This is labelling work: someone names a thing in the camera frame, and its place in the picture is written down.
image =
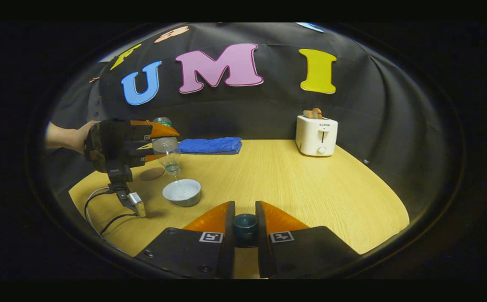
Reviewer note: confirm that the black backdrop cloth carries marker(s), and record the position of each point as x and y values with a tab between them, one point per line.
268	109

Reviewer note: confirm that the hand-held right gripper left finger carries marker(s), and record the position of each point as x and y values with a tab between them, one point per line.
210	256

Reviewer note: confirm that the bread slice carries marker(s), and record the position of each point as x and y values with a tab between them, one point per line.
312	113

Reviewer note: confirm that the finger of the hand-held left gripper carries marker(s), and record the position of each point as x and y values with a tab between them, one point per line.
159	130
151	153

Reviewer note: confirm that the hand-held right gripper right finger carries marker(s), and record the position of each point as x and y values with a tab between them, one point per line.
285	256

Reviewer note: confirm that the blue folded towel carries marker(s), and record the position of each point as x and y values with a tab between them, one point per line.
210	145

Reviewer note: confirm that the round brown coaster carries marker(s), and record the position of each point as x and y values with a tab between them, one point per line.
151	174

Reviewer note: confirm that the clear plastic water bottle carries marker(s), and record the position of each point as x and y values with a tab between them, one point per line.
166	151

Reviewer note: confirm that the dark teal teacup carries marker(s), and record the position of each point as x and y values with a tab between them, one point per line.
182	193

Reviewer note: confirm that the white toaster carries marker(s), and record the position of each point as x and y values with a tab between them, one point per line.
315	136

